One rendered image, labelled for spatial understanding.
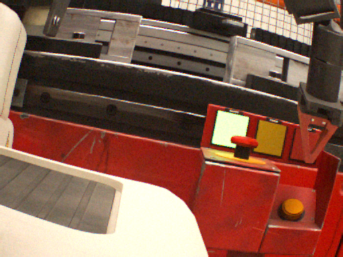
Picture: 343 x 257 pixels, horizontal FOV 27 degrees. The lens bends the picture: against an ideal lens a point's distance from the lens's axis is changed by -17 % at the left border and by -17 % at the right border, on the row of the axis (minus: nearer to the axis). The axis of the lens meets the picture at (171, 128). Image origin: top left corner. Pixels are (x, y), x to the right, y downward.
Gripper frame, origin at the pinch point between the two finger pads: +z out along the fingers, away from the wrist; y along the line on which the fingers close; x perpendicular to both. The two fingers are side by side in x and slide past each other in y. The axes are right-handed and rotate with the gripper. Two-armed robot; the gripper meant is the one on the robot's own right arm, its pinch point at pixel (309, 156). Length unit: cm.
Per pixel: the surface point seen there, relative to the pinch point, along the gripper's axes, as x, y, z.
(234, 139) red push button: 11.5, 1.1, -0.1
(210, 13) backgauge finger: 16, 65, -7
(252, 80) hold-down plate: 7.4, 35.9, -0.1
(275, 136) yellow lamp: 4.7, 10.5, 1.4
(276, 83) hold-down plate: 2.9, 36.5, -0.6
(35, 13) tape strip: 50, 37, -7
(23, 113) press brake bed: 45, 21, 9
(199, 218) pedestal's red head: 14.0, -7.0, 8.4
